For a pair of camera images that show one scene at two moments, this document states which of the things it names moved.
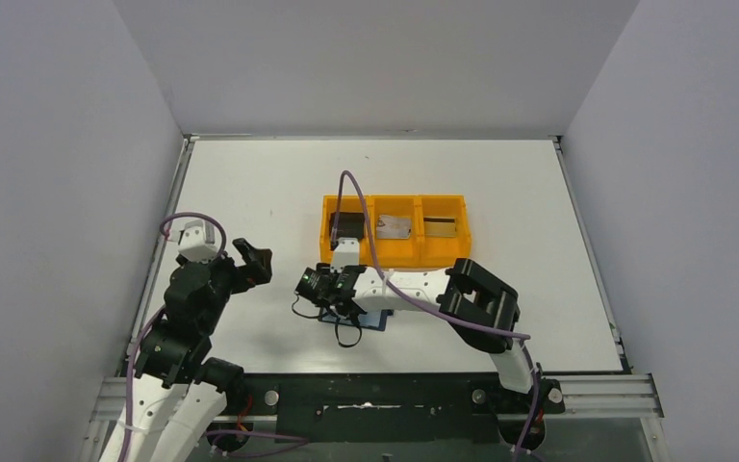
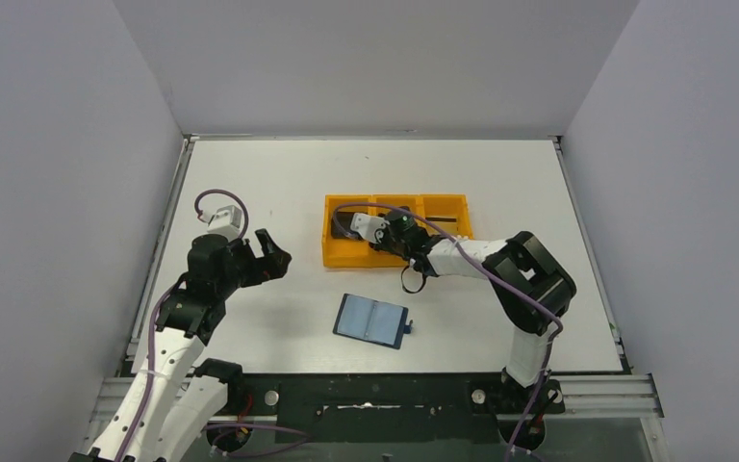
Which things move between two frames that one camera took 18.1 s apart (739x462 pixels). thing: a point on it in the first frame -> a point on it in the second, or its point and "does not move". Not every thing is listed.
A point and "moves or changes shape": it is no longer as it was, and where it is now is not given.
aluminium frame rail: [612, 395] does not move
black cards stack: [350, 224] does not move
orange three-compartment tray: [408, 230] does not move
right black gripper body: [325, 267] -> [391, 243]
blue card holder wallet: [373, 320] moves or changes shape
